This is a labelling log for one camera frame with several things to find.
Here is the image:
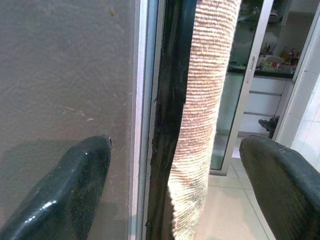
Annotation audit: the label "silver framed sliding glass door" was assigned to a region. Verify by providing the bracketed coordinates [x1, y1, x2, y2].
[209, 0, 276, 177]

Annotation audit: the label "striped beige towel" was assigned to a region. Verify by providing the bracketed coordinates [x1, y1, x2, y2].
[166, 0, 243, 240]

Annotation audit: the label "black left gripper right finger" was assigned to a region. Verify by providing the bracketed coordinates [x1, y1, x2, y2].
[239, 134, 320, 240]

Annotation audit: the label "white door frame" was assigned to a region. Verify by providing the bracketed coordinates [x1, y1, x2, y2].
[272, 0, 320, 151]

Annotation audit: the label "white kitchen drawers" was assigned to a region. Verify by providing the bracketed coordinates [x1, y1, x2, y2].
[238, 74, 294, 134]

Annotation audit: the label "black rubber door seal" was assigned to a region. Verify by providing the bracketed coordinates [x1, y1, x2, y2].
[145, 0, 197, 240]

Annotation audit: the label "green vegetables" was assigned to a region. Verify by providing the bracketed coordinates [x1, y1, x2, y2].
[259, 56, 281, 72]

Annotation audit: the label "black kitchen counter top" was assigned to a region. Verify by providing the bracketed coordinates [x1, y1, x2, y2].
[228, 64, 296, 80]

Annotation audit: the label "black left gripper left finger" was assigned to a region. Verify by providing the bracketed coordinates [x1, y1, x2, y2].
[0, 135, 113, 240]

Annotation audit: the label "dark grey fridge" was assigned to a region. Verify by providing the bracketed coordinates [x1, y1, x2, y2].
[0, 0, 161, 240]

